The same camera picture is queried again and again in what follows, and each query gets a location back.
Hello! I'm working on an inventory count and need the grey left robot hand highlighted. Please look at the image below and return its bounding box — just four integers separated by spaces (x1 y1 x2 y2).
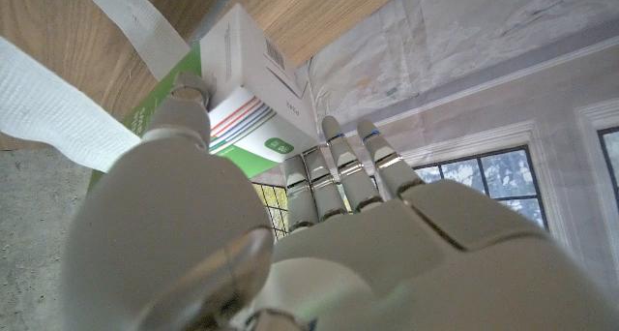
62 71 619 331

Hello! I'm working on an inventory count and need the green white package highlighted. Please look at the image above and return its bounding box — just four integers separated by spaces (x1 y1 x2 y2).
86 2 320 192

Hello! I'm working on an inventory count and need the white bandage strip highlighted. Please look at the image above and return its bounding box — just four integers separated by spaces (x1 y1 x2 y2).
0 0 192 173

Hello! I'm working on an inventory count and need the grey tape outline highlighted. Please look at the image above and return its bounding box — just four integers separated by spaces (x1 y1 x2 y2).
188 0 243 37

